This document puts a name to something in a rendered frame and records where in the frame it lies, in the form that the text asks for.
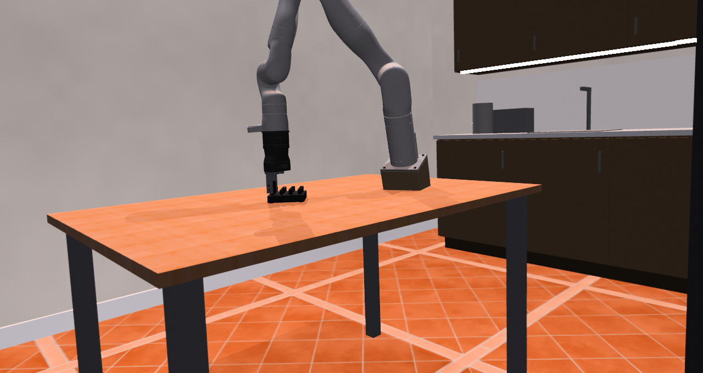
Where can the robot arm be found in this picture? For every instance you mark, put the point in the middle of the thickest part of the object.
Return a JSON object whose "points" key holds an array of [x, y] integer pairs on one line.
{"points": [[355, 32]]}

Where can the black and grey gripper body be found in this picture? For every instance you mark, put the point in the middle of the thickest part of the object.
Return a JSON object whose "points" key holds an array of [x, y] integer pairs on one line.
{"points": [[275, 141]]}

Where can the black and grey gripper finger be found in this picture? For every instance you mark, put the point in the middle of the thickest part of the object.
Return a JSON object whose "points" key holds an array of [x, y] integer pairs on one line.
{"points": [[275, 181], [269, 181]]}

